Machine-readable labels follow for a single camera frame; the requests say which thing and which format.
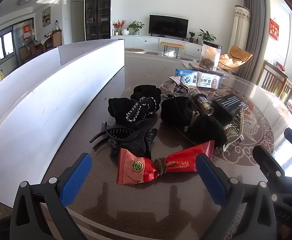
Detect dark glass display cabinet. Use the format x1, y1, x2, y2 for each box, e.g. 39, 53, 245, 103
84, 0, 112, 41

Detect dark metal hair clip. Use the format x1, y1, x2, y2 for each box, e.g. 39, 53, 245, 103
161, 90, 194, 99

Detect brown patterned glass desktop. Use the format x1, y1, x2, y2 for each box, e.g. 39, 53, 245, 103
26, 54, 292, 240

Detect wooden bench hairpin legs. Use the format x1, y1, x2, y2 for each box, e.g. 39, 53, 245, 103
160, 42, 185, 58

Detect black beaded scrunchie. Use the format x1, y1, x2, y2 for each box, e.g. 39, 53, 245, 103
138, 97, 159, 117

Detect white television cabinet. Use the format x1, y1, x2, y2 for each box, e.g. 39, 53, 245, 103
111, 35, 204, 58

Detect clear plastic jar black lid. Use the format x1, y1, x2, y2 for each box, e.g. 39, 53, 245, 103
199, 40, 222, 71

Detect white vase red flowers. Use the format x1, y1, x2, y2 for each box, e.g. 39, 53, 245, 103
112, 19, 129, 36

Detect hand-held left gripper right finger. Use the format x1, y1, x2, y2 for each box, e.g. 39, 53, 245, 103
195, 153, 278, 240

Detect large leafy potted plant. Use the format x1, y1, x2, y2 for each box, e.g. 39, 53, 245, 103
198, 29, 217, 43

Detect red door poster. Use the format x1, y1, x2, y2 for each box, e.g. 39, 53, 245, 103
23, 24, 33, 40

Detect black scrunchie white stitched trim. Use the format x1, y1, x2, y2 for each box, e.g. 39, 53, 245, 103
108, 96, 148, 126

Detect blue white medicine box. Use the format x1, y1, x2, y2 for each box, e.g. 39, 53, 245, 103
175, 68, 221, 89

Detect brown hair tie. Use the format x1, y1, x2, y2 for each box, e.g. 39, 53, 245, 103
153, 156, 171, 175

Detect flat plastic wrapped board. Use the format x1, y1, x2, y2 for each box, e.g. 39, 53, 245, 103
181, 60, 233, 74

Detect glass perfume bottle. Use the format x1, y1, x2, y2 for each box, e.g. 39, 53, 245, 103
190, 92, 215, 117

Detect grey curtain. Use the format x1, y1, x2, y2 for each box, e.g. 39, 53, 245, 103
242, 0, 268, 75

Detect white door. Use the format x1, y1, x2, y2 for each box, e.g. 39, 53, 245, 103
70, 1, 83, 43

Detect plain black velvet scrunchie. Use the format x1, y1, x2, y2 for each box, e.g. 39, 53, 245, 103
130, 85, 163, 103

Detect black television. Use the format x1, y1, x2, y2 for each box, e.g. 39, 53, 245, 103
149, 14, 189, 38

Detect red candy packet gold seal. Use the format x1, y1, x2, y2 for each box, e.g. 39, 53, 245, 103
116, 148, 161, 185

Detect orange lounge chair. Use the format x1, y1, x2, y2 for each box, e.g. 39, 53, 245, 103
218, 44, 253, 73

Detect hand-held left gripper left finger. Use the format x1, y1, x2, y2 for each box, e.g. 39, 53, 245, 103
10, 152, 93, 240

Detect black hair claw clip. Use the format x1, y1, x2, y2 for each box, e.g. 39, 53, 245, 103
90, 121, 159, 151

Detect framed wall painting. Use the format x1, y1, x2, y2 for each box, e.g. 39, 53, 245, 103
41, 6, 51, 28

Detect round beige floor cushion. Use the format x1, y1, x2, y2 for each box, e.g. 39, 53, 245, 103
124, 47, 146, 54

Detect silver rhinestone claw clip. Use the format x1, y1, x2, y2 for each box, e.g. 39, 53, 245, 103
222, 107, 245, 152

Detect black bow rhinestone hair clip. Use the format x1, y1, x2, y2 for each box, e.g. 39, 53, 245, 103
107, 127, 159, 167

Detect black box white print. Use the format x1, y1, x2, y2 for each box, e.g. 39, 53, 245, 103
211, 94, 249, 123

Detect white covered floor air conditioner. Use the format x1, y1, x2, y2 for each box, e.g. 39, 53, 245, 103
228, 5, 251, 53

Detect red wall hanging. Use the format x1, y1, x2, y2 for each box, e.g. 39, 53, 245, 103
269, 18, 279, 41

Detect green potted plant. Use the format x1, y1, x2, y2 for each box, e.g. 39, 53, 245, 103
127, 20, 145, 35

